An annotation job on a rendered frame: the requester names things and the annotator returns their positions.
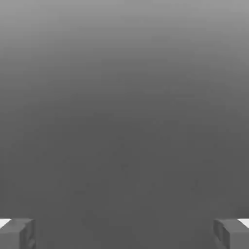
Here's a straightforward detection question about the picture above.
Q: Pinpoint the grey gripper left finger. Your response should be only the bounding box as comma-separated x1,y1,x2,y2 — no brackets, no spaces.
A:
0,217,36,249

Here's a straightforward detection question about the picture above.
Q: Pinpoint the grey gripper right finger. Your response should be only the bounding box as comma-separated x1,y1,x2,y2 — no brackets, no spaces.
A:
213,217,249,249

